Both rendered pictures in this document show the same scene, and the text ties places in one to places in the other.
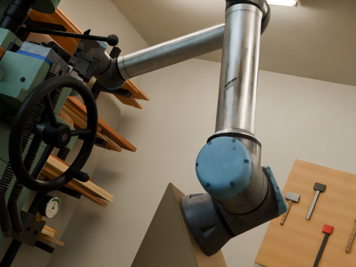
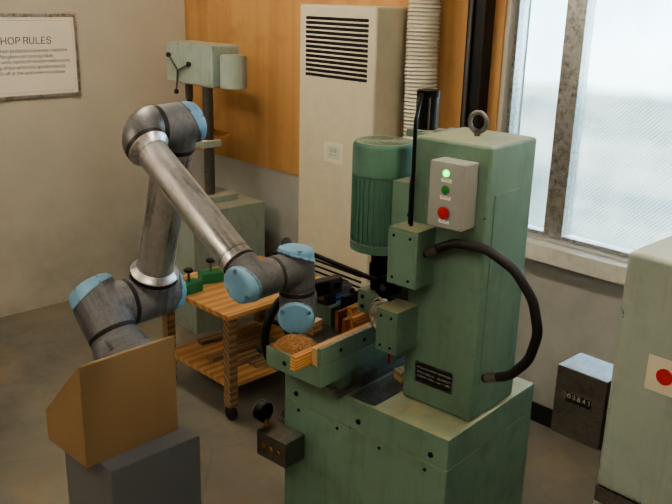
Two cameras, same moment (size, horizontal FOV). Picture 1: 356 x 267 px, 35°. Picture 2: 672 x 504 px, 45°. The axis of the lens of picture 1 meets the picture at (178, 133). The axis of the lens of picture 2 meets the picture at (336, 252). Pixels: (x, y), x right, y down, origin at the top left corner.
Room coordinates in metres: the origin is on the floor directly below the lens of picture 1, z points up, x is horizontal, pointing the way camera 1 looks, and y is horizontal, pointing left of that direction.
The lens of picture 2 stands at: (3.70, 0.86, 1.85)
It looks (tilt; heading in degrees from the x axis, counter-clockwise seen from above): 18 degrees down; 191
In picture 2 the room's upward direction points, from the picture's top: 1 degrees clockwise
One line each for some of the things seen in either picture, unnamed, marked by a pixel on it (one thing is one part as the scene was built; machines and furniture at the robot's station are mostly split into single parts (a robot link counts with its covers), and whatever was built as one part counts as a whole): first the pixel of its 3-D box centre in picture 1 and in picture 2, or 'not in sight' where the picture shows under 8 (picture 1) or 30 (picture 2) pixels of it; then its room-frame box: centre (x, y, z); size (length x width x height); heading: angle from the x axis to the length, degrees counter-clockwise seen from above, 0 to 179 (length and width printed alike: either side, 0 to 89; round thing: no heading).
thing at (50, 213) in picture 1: (46, 208); (263, 414); (1.63, 0.25, 0.65); 0.06 x 0.04 x 0.08; 150
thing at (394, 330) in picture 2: not in sight; (396, 326); (1.74, 0.64, 1.02); 0.09 x 0.07 x 0.12; 150
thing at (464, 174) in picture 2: not in sight; (452, 193); (1.79, 0.77, 1.40); 0.10 x 0.06 x 0.16; 60
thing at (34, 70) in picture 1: (32, 83); (329, 309); (1.41, 0.39, 0.91); 0.15 x 0.14 x 0.09; 150
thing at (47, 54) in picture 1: (47, 61); (328, 288); (1.41, 0.39, 0.99); 0.13 x 0.11 x 0.06; 150
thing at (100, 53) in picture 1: (89, 55); (293, 270); (1.86, 0.39, 1.20); 0.12 x 0.09 x 0.12; 146
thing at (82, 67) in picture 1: (80, 68); not in sight; (1.68, 0.36, 1.09); 0.12 x 0.09 x 0.08; 10
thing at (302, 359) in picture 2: not in sight; (372, 328); (1.53, 0.55, 0.92); 0.67 x 0.02 x 0.04; 150
